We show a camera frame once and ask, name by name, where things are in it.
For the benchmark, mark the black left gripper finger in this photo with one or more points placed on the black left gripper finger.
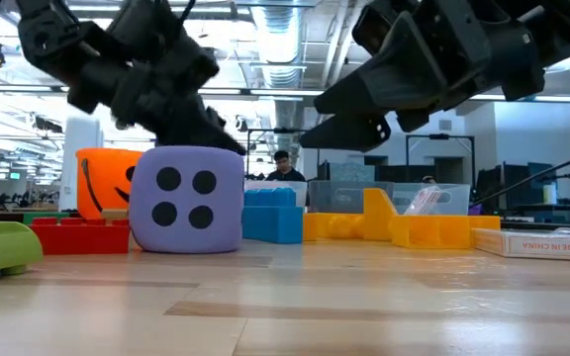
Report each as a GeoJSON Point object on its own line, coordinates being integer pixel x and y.
{"type": "Point", "coordinates": [201, 128]}

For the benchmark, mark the large yellow toy block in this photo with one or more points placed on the large yellow toy block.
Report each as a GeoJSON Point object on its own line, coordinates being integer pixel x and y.
{"type": "Point", "coordinates": [428, 232]}

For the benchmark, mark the pink and white card box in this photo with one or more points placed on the pink and white card box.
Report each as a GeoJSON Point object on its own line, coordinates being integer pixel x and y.
{"type": "Point", "coordinates": [537, 244]}

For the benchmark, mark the red-backed playing card deck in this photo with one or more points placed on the red-backed playing card deck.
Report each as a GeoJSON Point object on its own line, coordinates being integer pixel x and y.
{"type": "Point", "coordinates": [423, 200]}

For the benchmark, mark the yellow duplo blocks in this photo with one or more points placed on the yellow duplo blocks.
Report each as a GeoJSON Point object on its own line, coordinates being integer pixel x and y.
{"type": "Point", "coordinates": [272, 222]}

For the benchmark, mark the clear plastic bin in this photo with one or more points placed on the clear plastic bin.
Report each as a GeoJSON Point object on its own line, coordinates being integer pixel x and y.
{"type": "Point", "coordinates": [455, 200]}
{"type": "Point", "coordinates": [332, 198]}

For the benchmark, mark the long red toy brick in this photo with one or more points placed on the long red toy brick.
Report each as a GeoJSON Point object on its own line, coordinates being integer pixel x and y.
{"type": "Point", "coordinates": [82, 237]}

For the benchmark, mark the black metal stand frame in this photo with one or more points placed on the black metal stand frame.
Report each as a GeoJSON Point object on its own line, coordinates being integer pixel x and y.
{"type": "Point", "coordinates": [441, 136]}

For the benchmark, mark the black computer monitor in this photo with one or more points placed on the black computer monitor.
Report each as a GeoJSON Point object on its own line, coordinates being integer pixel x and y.
{"type": "Point", "coordinates": [512, 185]}

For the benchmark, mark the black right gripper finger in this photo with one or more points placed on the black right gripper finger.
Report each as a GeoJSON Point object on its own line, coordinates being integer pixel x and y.
{"type": "Point", "coordinates": [389, 79]}
{"type": "Point", "coordinates": [349, 133]}

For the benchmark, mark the purple foam die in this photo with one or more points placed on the purple foam die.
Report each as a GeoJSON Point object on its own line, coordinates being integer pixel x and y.
{"type": "Point", "coordinates": [186, 198]}

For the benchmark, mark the white spool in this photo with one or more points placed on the white spool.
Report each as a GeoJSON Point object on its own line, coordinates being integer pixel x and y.
{"type": "Point", "coordinates": [550, 194]}

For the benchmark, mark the white round column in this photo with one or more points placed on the white round column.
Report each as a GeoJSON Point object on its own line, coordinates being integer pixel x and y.
{"type": "Point", "coordinates": [81, 163]}

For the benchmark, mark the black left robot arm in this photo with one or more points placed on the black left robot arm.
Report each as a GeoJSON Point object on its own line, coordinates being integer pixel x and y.
{"type": "Point", "coordinates": [47, 34]}

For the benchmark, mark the orange pumpkin face bucket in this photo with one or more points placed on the orange pumpkin face bucket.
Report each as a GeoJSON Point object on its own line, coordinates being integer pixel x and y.
{"type": "Point", "coordinates": [104, 183]}

